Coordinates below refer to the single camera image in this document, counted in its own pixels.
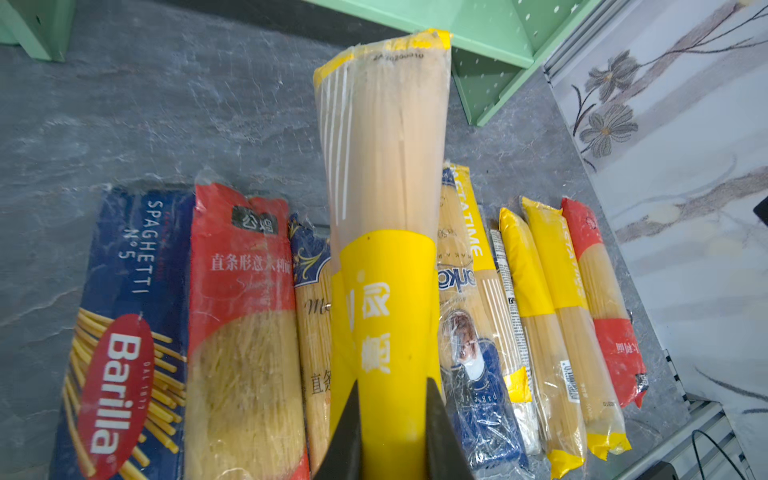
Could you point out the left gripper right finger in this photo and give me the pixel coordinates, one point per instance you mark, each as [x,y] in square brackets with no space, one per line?
[445,459]

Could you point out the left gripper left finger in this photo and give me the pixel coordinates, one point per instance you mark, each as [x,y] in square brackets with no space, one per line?
[343,460]

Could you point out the blue portrait spaghetti bag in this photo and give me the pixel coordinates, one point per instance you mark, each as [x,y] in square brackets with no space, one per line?
[475,394]

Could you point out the yellow Pastatime spaghetti bag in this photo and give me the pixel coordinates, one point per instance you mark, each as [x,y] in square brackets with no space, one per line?
[489,284]

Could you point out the blue Barilla spaghetti box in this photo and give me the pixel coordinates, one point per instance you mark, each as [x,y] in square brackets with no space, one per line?
[124,391]

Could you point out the yellow label spaghetti bag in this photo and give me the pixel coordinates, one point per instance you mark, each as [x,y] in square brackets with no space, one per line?
[382,112]

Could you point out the blue gold Meli pasta bag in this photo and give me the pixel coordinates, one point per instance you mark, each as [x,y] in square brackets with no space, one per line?
[312,285]

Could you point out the green two-tier shelf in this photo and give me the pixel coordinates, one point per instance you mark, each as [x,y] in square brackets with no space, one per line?
[497,45]

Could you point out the red spaghetti bag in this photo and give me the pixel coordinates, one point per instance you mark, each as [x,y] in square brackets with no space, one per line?
[614,328]
[244,414]

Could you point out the yellow Pastatime bag right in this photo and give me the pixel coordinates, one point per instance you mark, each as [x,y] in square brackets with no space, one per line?
[602,413]

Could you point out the clear barcode spaghetti bag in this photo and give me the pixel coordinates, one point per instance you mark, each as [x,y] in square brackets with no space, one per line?
[510,288]

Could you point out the red spaghetti bag far right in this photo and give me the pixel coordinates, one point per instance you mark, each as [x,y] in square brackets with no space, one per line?
[614,328]

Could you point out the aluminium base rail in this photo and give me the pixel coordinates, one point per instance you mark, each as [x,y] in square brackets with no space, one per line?
[676,434]

